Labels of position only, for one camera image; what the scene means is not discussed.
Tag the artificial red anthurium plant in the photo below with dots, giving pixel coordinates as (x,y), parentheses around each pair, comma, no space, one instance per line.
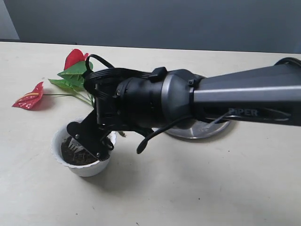
(71,81)

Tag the dark soil in pot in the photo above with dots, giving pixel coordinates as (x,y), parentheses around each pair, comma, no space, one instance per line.
(82,157)

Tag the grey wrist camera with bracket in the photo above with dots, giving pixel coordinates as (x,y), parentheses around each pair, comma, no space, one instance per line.
(93,139)

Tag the round stainless steel plate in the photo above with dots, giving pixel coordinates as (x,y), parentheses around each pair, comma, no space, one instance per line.
(199,130)

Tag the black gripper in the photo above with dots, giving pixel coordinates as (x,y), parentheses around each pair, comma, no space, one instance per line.
(118,104)

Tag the white scalloped plastic pot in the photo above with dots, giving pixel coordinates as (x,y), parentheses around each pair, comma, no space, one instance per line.
(88,170)

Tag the stainless steel spork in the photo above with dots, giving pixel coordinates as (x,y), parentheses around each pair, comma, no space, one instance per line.
(75,146)

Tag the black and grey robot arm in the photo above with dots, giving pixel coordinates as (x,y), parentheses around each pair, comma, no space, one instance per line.
(179,98)

